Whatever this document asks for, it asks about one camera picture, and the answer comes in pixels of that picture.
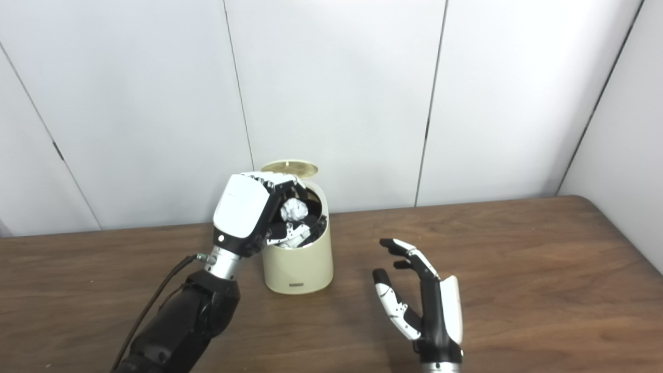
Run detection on black bin liner bag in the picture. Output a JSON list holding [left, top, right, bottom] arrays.
[[303, 188, 328, 245]]

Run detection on cream-colored desktop bin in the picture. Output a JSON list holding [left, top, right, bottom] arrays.
[[261, 179, 334, 295]]

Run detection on white paper ball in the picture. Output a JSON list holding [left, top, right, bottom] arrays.
[[280, 198, 308, 222]]

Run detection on cream round bin lid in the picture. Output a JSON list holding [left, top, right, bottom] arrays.
[[261, 161, 320, 179]]

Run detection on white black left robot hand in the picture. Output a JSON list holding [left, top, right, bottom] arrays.
[[212, 173, 328, 258]]

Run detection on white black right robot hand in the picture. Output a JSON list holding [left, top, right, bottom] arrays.
[[372, 238, 463, 363]]

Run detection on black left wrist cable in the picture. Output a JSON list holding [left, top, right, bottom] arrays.
[[110, 253, 215, 373]]

